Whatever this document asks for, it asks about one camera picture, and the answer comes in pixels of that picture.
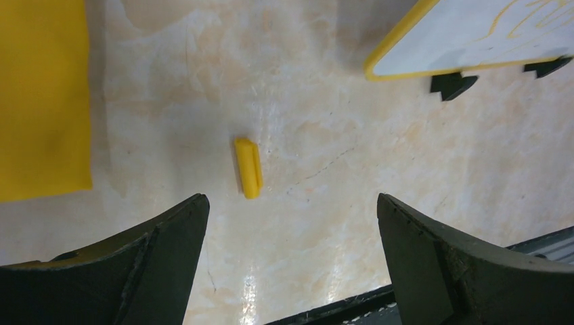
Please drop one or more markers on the yellow marker cap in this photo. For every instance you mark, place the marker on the yellow marker cap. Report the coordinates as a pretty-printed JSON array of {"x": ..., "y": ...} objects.
[{"x": 249, "y": 164}]

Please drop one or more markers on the white whiteboard yellow rim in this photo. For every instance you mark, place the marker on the white whiteboard yellow rim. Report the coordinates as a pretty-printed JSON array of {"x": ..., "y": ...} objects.
[{"x": 441, "y": 37}]

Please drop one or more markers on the black whiteboard right foot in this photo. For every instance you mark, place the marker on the black whiteboard right foot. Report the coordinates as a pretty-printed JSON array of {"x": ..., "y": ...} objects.
[{"x": 543, "y": 69}]

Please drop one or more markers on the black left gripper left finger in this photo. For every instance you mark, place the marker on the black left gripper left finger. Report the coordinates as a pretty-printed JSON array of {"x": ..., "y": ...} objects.
[{"x": 143, "y": 275}]

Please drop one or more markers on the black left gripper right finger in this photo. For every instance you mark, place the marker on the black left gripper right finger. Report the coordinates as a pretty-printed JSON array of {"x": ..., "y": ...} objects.
[{"x": 441, "y": 275}]

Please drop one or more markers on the black whiteboard foot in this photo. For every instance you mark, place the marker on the black whiteboard foot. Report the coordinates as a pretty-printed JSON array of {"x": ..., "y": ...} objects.
[
  {"x": 451, "y": 85},
  {"x": 543, "y": 69}
]

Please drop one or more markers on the black whiteboard left foot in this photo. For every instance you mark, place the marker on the black whiteboard left foot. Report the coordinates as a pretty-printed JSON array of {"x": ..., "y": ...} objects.
[{"x": 451, "y": 85}]

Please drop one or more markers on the yellow folded cloth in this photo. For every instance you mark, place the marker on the yellow folded cloth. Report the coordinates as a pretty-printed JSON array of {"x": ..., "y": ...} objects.
[{"x": 45, "y": 115}]

